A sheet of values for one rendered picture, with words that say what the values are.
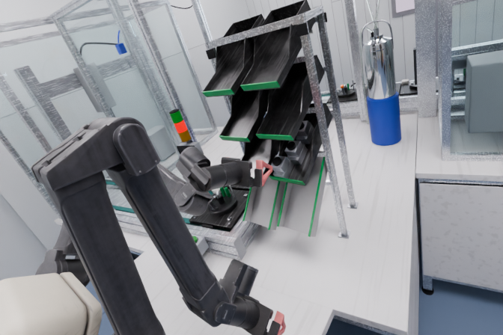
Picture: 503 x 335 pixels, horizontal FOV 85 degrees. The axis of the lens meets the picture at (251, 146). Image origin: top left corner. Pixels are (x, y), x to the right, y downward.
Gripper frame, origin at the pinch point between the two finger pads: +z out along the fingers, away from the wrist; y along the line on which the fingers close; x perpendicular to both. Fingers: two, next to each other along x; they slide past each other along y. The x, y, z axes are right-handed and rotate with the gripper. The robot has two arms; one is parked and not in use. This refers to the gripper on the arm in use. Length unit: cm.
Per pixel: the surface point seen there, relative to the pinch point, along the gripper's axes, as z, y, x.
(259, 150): 20.6, 15.8, -2.0
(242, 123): 10.6, 15.1, -12.7
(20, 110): -32, 118, -21
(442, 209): 93, -35, 30
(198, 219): 15, 47, 30
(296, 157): 17.3, -2.6, -1.1
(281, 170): 11.9, -0.4, 2.5
